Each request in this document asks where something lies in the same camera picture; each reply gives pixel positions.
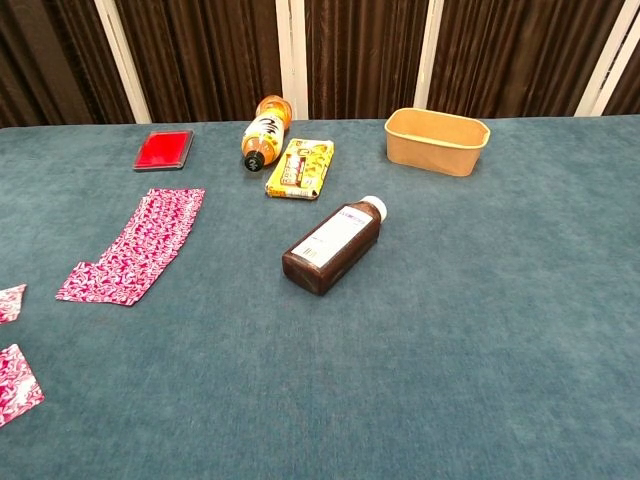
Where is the brown medicine bottle, white cap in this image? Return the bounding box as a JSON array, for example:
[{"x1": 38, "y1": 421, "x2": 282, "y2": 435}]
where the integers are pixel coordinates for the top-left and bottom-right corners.
[{"x1": 281, "y1": 194, "x2": 390, "y2": 297}]

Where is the yellow snack packet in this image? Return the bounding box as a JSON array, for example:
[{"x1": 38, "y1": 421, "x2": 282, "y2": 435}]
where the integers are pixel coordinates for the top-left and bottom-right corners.
[{"x1": 264, "y1": 137, "x2": 336, "y2": 202}]

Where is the orange drink bottle, black cap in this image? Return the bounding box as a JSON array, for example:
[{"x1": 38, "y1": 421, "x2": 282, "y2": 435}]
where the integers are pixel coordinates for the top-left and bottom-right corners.
[{"x1": 240, "y1": 94, "x2": 294, "y2": 175}]

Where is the teal velvet table cloth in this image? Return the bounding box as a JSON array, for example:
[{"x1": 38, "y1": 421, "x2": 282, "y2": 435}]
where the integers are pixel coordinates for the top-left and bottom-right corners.
[{"x1": 0, "y1": 114, "x2": 640, "y2": 480}]

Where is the kraft paper bowl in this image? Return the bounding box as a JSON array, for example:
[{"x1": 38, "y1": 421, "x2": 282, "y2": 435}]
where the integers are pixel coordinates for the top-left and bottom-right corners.
[{"x1": 383, "y1": 107, "x2": 493, "y2": 178}]

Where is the red ink pad, black case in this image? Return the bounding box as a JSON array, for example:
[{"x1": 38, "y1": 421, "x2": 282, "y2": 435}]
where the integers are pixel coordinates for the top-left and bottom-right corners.
[{"x1": 132, "y1": 128, "x2": 196, "y2": 173}]

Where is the dark brown pleated curtain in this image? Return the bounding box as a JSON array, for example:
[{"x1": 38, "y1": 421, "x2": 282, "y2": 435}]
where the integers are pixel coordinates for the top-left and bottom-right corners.
[{"x1": 0, "y1": 0, "x2": 640, "y2": 129}]

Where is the white frame post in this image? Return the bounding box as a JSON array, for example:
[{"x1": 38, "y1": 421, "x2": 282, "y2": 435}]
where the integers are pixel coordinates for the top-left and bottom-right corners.
[
  {"x1": 93, "y1": 0, "x2": 153, "y2": 125},
  {"x1": 573, "y1": 0, "x2": 640, "y2": 119},
  {"x1": 412, "y1": 0, "x2": 446, "y2": 110},
  {"x1": 274, "y1": 0, "x2": 310, "y2": 122}
]

